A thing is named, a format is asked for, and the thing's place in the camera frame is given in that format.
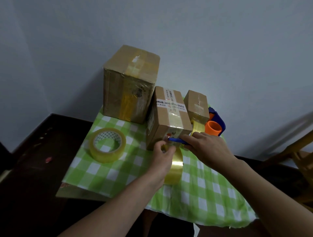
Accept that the green white checked tablecloth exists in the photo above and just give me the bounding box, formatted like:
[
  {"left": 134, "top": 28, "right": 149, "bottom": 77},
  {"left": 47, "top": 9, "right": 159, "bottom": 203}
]
[{"left": 62, "top": 105, "right": 257, "bottom": 229}]

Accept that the person's right hand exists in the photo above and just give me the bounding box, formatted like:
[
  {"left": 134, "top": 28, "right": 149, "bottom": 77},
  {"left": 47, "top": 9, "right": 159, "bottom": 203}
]
[{"left": 180, "top": 132, "right": 237, "bottom": 169}]

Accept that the person's left hand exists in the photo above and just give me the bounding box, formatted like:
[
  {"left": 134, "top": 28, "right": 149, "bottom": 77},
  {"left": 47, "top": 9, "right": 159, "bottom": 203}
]
[{"left": 150, "top": 140, "right": 177, "bottom": 179}]

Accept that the blue tape dispenser orange core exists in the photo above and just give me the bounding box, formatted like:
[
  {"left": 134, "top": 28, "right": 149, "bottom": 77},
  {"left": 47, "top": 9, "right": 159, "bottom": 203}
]
[{"left": 204, "top": 107, "right": 226, "bottom": 137}]

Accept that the medium cardboard box white label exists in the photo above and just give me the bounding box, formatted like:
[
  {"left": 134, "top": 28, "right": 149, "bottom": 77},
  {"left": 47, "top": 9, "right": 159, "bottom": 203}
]
[{"left": 146, "top": 86, "right": 193, "bottom": 151}]

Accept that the yellowish tape roll patterned core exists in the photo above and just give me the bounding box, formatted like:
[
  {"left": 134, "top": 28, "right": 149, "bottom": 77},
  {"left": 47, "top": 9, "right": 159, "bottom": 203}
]
[{"left": 89, "top": 128, "right": 127, "bottom": 163}]

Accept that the small taped cardboard box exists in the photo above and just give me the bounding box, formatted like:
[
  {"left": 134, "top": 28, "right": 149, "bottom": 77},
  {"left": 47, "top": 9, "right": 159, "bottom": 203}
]
[{"left": 183, "top": 90, "right": 210, "bottom": 124}]

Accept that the person's right forearm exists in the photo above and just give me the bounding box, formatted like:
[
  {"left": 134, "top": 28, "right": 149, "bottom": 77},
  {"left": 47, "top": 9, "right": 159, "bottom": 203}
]
[{"left": 224, "top": 156, "right": 313, "bottom": 237}]

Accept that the blue utility knife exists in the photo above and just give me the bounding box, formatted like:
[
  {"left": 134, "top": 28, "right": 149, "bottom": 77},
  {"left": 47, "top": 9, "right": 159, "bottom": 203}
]
[{"left": 168, "top": 137, "right": 187, "bottom": 145}]

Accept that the person's left forearm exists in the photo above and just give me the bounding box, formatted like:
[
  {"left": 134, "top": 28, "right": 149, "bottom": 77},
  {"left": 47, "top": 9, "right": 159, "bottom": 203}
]
[{"left": 58, "top": 171, "right": 165, "bottom": 237}]

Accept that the wooden chair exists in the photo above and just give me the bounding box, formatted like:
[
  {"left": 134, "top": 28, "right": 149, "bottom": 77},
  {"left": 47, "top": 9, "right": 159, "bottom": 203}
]
[{"left": 259, "top": 129, "right": 313, "bottom": 213}]

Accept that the large taped cardboard box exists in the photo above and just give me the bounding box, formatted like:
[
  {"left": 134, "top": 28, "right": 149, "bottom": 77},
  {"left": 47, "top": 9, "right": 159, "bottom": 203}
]
[{"left": 103, "top": 45, "right": 160, "bottom": 125}]

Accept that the yellowish clear tape roll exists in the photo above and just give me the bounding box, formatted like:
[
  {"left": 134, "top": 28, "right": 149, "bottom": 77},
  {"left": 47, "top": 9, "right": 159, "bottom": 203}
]
[
  {"left": 161, "top": 144, "right": 184, "bottom": 185},
  {"left": 190, "top": 120, "right": 206, "bottom": 137}
]

